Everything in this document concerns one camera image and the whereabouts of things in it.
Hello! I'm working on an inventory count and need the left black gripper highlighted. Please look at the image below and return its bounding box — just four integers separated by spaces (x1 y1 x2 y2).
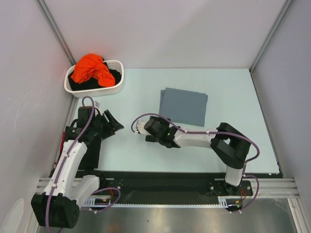
90 110 123 140

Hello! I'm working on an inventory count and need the grey-blue t-shirt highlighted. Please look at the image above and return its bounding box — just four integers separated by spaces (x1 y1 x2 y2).
159 88 208 127

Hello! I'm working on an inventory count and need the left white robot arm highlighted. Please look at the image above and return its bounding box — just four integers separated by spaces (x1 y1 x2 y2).
31 106 124 229

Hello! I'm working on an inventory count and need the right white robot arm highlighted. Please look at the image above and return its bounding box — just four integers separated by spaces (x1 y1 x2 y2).
134 116 251 195

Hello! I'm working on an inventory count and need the folded black t-shirt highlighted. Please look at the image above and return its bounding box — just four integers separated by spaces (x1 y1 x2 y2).
65 126 101 170

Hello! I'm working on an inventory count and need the white plastic laundry basket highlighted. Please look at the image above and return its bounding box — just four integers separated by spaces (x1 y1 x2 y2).
64 60 124 98

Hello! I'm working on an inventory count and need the black garment in basket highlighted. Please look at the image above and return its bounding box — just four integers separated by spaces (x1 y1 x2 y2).
69 68 121 91

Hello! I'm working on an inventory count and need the red folded garment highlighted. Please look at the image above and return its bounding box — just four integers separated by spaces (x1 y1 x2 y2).
58 131 66 161

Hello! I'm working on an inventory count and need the orange t-shirt in basket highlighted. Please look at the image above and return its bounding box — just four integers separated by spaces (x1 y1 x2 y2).
71 53 116 87

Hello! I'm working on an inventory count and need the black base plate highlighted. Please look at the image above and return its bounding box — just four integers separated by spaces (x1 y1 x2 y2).
79 170 284 205

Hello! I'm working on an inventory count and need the white slotted cable duct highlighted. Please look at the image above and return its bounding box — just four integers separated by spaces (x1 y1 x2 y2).
80 196 230 209

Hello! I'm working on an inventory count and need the aluminium front rail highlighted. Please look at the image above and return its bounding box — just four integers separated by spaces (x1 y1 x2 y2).
35 178 300 199

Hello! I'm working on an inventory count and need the left aluminium corner post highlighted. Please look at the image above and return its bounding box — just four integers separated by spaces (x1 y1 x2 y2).
35 0 76 65

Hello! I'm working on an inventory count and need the aluminium corner post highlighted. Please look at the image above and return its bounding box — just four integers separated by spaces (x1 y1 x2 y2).
249 0 295 75
35 0 76 65

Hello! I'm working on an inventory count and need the right aluminium corner post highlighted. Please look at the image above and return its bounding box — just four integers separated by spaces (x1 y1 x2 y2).
249 0 295 75

